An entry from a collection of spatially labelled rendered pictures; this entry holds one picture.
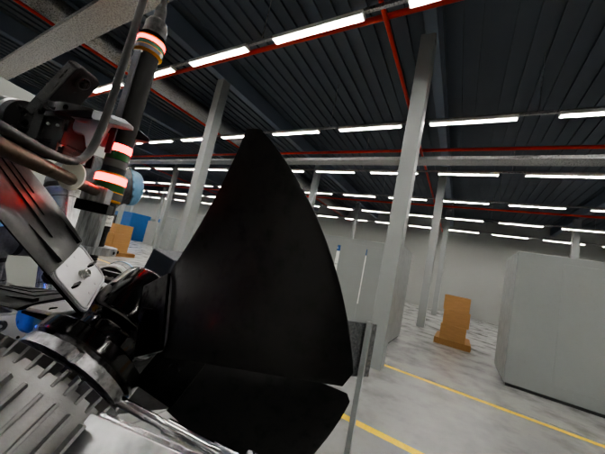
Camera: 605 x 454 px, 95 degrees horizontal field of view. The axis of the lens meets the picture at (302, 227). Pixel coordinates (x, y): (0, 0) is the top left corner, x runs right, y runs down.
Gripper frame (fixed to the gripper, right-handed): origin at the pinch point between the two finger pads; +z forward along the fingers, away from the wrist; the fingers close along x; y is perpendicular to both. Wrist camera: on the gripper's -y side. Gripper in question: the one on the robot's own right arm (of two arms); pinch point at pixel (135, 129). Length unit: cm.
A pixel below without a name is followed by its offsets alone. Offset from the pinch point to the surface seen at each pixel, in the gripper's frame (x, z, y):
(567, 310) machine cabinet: -434, 433, 14
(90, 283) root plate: 5.6, 4.3, 23.9
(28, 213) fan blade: 13.6, 1.9, 16.3
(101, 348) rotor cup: 9.8, 11.1, 29.6
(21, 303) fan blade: 3.4, -6.8, 29.1
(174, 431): 7.8, 20.8, 37.5
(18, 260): -131, -161, 53
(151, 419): 7.5, 17.7, 36.9
